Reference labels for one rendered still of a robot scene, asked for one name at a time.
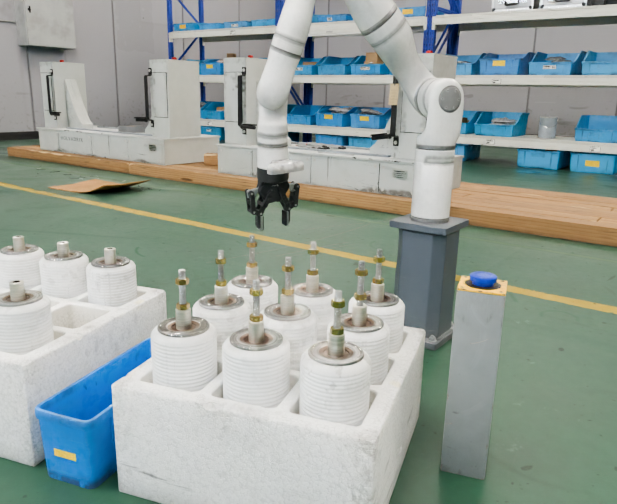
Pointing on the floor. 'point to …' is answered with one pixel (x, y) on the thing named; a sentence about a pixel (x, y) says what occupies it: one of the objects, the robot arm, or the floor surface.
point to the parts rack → (554, 17)
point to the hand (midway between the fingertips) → (272, 222)
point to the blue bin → (86, 422)
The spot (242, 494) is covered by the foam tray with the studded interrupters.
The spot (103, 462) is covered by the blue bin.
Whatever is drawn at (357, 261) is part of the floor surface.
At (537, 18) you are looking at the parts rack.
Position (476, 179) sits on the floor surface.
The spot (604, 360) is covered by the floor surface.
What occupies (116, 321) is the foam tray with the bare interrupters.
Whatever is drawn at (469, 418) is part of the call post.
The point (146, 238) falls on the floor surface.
